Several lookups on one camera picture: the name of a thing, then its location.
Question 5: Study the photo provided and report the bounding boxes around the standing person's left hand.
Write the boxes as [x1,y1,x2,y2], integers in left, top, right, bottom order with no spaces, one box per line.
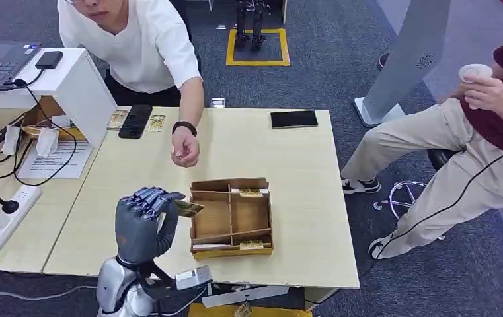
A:
[170,127,201,169]

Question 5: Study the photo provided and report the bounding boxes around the seated person's hand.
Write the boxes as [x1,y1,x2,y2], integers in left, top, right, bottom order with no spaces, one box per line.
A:
[458,74,503,116]

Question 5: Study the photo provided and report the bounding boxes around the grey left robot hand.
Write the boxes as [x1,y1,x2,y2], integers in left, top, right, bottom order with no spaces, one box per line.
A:
[114,186,186,269]

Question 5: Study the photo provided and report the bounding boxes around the pale paper cup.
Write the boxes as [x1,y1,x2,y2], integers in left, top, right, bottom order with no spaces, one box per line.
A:
[458,63,494,84]

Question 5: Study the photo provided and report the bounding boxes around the slim black phone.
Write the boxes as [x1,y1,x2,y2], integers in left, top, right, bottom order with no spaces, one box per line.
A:
[118,104,153,141]

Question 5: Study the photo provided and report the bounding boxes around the gold printed card stack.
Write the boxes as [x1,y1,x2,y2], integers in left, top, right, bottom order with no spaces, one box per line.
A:
[106,109,130,131]

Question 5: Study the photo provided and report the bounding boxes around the black wristwatch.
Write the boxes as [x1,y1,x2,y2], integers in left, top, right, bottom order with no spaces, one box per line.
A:
[171,120,198,137]

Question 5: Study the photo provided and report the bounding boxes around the white card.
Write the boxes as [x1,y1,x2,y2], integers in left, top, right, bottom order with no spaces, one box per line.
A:
[192,243,236,252]

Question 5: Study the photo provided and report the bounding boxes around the wooden divided card box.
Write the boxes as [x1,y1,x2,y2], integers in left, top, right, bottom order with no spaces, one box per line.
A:
[188,177,274,261]

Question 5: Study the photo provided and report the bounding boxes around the black stool with chrome base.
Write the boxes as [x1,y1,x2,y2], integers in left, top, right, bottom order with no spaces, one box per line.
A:
[372,149,461,242]

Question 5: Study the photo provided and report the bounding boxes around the grey standing pillar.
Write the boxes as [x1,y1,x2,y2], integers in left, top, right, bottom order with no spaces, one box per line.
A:
[352,0,452,129]

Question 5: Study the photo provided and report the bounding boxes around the seated person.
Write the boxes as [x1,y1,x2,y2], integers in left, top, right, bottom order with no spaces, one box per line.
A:
[340,26,503,261]

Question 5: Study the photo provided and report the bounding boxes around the standing person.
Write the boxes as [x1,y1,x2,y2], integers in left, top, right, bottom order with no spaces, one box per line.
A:
[57,0,206,169]

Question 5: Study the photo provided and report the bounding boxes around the yellow floor tape square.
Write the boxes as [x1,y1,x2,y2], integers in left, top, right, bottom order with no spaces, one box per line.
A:
[225,28,291,68]

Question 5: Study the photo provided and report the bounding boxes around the wide black phone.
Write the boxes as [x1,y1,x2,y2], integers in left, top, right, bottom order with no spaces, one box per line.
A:
[270,110,319,130]

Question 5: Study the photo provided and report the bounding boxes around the printed paper sheet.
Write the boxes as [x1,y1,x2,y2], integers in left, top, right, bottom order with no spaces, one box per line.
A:
[16,141,95,180]

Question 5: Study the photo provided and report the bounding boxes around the white desk riser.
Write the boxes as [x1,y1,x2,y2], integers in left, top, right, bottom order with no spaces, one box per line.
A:
[12,47,118,150]

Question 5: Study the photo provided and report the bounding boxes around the grey desk crossbar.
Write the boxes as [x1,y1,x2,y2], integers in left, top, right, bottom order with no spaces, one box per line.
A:
[201,285,291,310]

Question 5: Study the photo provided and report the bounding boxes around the black plug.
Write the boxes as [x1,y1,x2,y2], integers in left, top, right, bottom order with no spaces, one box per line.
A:
[0,194,20,215]

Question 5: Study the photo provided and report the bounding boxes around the white power strip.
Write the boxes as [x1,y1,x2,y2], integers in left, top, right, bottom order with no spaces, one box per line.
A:
[0,184,43,272]

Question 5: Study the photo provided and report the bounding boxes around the black robot legs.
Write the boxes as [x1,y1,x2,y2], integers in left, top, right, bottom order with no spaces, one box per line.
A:
[233,0,266,53]

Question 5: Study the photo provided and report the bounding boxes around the brown cardboard box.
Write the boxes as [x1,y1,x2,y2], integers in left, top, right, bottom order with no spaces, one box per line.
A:
[21,96,87,142]

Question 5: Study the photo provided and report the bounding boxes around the black power bank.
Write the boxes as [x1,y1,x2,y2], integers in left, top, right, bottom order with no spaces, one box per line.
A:
[34,50,65,71]

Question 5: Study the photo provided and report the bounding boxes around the black controller cable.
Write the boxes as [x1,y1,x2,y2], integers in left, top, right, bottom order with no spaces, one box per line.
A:
[375,139,503,261]

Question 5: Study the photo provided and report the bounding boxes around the long black power cable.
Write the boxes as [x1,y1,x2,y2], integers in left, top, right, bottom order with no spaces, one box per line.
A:
[0,83,78,188]

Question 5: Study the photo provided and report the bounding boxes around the white cable tag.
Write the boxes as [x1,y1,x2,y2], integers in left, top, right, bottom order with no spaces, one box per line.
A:
[0,125,21,157]
[35,127,59,159]

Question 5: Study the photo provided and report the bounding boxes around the grey floor cable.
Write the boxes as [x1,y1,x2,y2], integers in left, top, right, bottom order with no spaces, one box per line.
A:
[0,285,98,302]

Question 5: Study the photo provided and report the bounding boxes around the short black power bank cable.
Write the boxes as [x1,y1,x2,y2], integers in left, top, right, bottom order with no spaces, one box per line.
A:
[0,68,45,92]

